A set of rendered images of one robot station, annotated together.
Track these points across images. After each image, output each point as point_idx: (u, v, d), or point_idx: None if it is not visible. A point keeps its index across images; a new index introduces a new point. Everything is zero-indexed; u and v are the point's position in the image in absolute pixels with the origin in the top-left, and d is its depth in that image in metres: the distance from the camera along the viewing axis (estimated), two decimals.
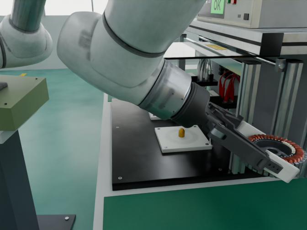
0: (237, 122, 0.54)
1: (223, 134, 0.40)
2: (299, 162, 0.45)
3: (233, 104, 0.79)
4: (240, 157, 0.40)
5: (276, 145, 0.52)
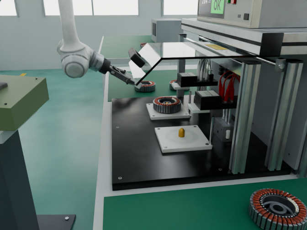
0: (124, 72, 1.43)
1: (114, 72, 1.28)
2: (301, 222, 0.51)
3: (233, 104, 0.79)
4: (120, 79, 1.28)
5: (282, 200, 0.58)
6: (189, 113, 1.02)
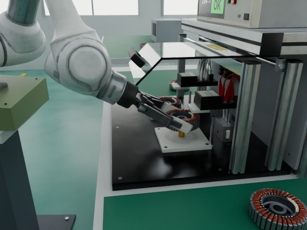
0: (161, 103, 0.86)
1: (145, 108, 0.72)
2: (301, 222, 0.51)
3: (233, 104, 0.79)
4: (156, 120, 0.72)
5: (282, 200, 0.58)
6: None
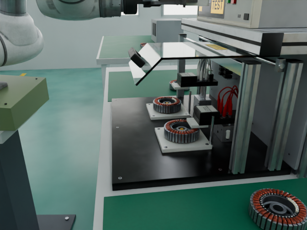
0: None
1: None
2: (301, 222, 0.51)
3: (231, 119, 0.81)
4: (172, 3, 0.68)
5: (282, 200, 0.58)
6: (189, 113, 1.02)
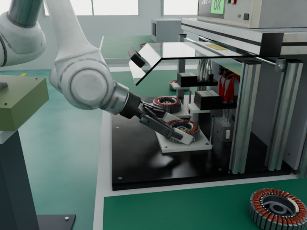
0: (163, 113, 0.88)
1: (147, 120, 0.73)
2: (301, 222, 0.51)
3: (233, 104, 0.79)
4: (158, 132, 0.74)
5: (282, 200, 0.58)
6: (189, 113, 1.02)
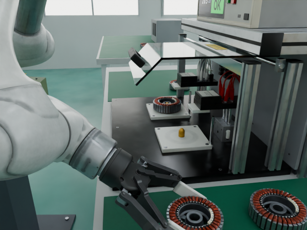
0: (176, 182, 0.58)
1: (125, 202, 0.47)
2: (301, 222, 0.51)
3: (233, 104, 0.79)
4: (139, 224, 0.46)
5: (282, 200, 0.58)
6: (189, 113, 1.02)
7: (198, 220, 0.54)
